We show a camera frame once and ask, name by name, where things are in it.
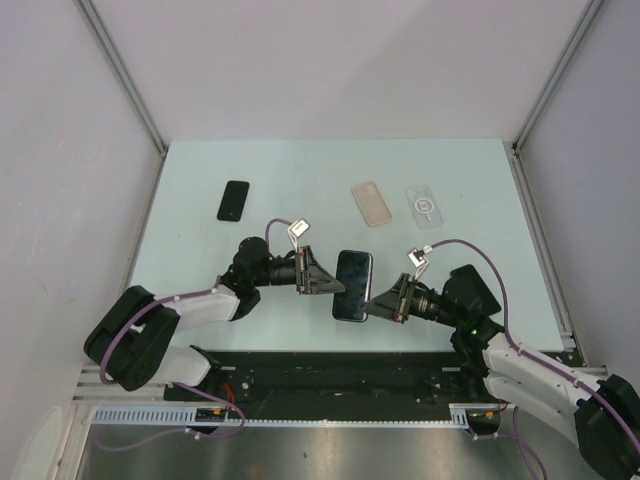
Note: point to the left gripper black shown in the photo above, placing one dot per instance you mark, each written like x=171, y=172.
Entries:
x=313, y=278

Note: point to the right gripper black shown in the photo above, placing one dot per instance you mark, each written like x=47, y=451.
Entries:
x=394, y=304

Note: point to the beige pink phone case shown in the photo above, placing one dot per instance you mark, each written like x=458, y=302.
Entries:
x=371, y=204

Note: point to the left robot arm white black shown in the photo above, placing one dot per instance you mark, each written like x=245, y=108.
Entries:
x=131, y=343

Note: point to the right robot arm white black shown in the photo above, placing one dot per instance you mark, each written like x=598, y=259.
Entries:
x=600, y=417

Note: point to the clear magsafe phone case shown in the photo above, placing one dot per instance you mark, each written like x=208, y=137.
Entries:
x=423, y=207

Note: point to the small black phone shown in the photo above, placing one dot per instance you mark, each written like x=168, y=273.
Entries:
x=233, y=201

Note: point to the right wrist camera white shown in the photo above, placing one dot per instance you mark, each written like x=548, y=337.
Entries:
x=419, y=258

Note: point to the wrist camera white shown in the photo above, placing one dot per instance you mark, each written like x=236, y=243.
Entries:
x=296, y=230
x=419, y=258

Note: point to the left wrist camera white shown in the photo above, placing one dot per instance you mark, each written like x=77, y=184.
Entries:
x=296, y=230

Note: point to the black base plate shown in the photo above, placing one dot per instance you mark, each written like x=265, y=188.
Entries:
x=358, y=409

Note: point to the left aluminium corner post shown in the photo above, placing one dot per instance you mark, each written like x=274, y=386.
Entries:
x=116, y=63

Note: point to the aluminium corner post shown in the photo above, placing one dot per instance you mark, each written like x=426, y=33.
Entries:
x=116, y=63
x=568, y=55

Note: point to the right aluminium corner post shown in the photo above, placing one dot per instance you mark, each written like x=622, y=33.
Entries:
x=568, y=55

